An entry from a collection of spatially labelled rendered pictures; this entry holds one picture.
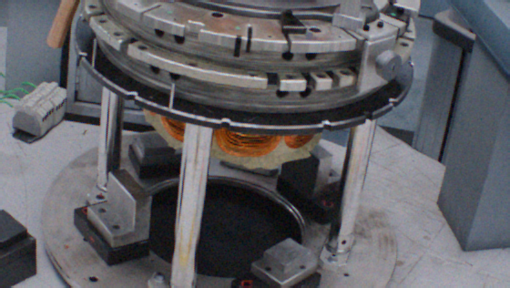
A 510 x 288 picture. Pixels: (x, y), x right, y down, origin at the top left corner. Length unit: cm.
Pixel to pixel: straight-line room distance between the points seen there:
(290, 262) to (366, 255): 12
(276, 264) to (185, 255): 10
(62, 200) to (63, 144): 15
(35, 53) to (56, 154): 15
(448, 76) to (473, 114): 26
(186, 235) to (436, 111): 58
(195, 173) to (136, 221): 13
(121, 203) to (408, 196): 38
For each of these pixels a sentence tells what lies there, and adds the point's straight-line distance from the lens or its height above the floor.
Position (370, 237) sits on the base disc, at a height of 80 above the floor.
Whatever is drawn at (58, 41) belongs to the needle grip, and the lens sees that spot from 102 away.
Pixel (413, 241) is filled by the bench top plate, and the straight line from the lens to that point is 122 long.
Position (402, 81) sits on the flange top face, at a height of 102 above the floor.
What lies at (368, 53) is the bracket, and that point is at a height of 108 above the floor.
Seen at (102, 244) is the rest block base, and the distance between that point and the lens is 107.
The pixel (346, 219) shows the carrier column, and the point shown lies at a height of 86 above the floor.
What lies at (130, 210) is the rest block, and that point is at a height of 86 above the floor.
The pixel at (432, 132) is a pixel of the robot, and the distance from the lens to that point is 149.
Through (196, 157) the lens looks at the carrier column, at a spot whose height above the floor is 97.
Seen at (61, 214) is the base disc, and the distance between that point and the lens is 114.
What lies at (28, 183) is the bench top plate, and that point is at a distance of 122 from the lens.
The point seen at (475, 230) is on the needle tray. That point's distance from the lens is 120.
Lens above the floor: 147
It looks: 31 degrees down
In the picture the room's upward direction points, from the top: 8 degrees clockwise
